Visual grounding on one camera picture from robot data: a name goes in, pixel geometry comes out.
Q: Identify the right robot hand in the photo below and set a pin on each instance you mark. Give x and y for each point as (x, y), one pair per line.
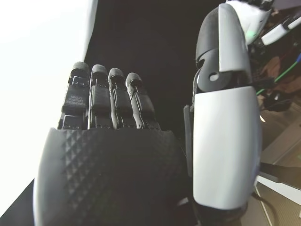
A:
(105, 176)

